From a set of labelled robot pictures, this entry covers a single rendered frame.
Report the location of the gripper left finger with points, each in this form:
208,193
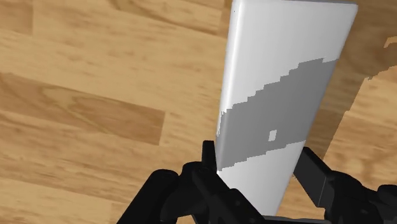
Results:
198,192

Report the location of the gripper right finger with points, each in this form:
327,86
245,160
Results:
341,192

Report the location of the white tablet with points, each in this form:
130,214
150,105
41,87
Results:
273,93

